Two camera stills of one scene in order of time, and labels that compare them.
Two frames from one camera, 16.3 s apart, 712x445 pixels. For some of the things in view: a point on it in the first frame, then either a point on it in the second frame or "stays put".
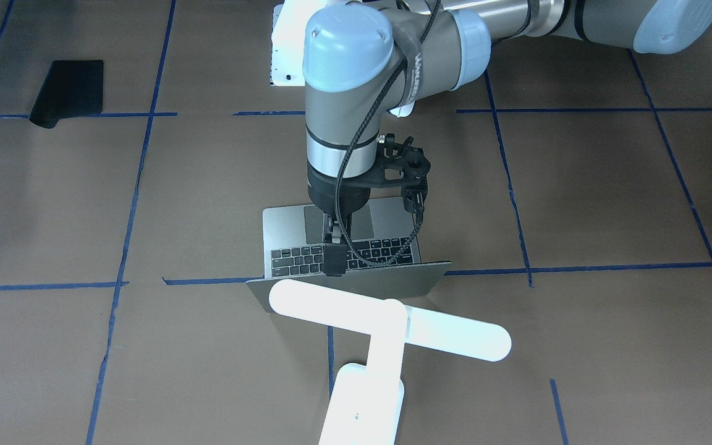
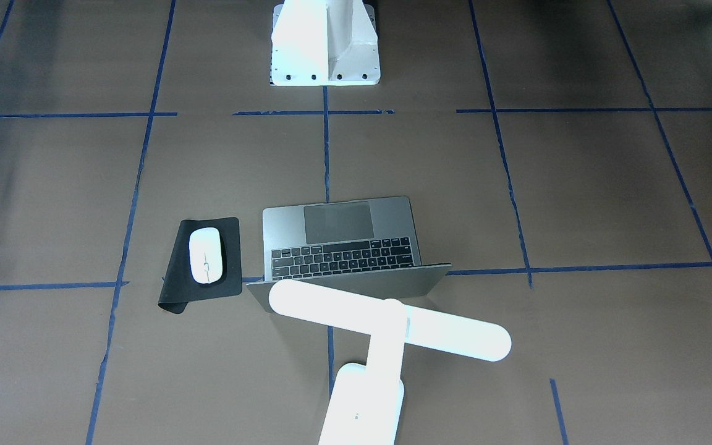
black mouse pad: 71,88 to 180,287
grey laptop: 383,253 stays put
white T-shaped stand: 366,403 stays put
